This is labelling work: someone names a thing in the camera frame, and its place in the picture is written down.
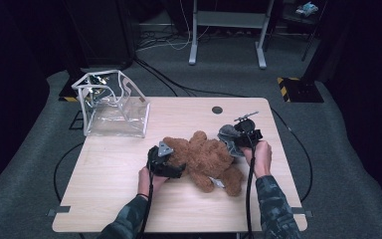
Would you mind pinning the black side table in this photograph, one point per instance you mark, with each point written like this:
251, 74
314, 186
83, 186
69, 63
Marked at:
298, 23

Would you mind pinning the black cabinet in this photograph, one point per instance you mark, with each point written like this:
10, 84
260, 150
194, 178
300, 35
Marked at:
102, 33

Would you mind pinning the person's right hand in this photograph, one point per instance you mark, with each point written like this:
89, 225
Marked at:
260, 159

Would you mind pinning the white metal desk frame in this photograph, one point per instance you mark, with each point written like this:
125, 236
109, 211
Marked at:
229, 20

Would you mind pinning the clear plastic bag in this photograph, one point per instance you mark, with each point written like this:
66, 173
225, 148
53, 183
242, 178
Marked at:
112, 113

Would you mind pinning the grey table bracket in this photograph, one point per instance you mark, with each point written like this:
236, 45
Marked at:
301, 211
58, 210

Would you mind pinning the blue white bundle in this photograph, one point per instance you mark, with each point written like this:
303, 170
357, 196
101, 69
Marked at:
306, 9

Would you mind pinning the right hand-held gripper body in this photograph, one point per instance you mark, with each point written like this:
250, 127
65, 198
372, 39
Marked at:
247, 132

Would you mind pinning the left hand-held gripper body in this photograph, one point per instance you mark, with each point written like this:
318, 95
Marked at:
159, 162

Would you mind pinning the brown teddy bear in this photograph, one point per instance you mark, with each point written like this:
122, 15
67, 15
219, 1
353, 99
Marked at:
205, 159

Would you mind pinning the black striped stand base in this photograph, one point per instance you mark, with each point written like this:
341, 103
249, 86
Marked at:
67, 91
303, 91

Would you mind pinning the black wristband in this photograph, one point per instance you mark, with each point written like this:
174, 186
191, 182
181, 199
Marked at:
142, 195

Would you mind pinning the person's left hand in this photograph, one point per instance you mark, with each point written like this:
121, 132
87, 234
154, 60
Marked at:
149, 182

